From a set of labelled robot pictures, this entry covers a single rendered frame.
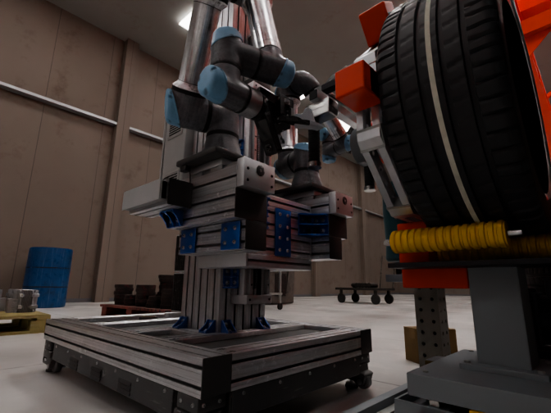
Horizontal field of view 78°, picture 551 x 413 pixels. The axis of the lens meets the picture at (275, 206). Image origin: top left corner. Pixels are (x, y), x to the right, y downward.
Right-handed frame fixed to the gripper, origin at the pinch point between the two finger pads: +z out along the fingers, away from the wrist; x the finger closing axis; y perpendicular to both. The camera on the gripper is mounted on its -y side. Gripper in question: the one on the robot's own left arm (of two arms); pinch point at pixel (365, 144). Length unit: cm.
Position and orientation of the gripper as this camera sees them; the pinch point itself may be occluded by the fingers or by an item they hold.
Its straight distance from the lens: 215.4
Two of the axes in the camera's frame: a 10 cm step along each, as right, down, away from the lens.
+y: -0.9, 9.9, -1.1
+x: 5.4, -0.5, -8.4
